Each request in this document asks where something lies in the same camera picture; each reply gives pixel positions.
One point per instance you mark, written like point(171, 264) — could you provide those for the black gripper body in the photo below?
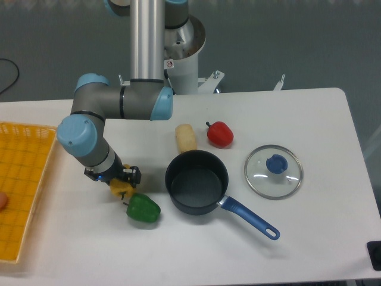
point(115, 171)

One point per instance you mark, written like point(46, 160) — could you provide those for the yellow bell pepper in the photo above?
point(122, 189)

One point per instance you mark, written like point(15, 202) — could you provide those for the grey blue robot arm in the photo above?
point(81, 134)

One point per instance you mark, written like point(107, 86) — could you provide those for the green bell pepper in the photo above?
point(142, 209)

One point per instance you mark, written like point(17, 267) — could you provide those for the red bell pepper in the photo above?
point(219, 134)

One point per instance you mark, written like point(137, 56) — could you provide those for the yellow wicker basket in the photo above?
point(25, 154)

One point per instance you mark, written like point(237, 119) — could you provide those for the orange object in basket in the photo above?
point(3, 200)

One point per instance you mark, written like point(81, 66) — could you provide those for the glass lid blue knob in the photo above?
point(273, 172)

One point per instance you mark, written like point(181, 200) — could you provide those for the black device at table corner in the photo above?
point(374, 251)

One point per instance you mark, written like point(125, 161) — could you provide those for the dark saucepan blue handle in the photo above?
point(197, 182)

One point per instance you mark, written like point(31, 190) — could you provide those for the white metal base frame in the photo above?
point(206, 85)

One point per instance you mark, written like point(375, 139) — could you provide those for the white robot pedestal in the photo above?
point(182, 47)

